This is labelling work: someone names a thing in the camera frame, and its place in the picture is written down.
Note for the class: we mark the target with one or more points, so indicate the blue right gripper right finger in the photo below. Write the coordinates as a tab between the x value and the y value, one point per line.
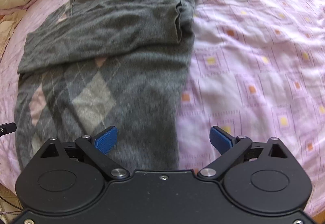
232	150

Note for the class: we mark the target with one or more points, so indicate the beige pillow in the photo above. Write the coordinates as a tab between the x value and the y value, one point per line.
8	25

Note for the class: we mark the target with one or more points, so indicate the pink patterned bed sheet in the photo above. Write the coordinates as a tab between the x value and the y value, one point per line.
257	69

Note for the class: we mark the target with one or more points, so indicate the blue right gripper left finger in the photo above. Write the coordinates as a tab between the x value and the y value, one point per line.
95	150

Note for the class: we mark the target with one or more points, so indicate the grey argyle knit sweater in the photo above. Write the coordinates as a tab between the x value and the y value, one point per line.
93	64

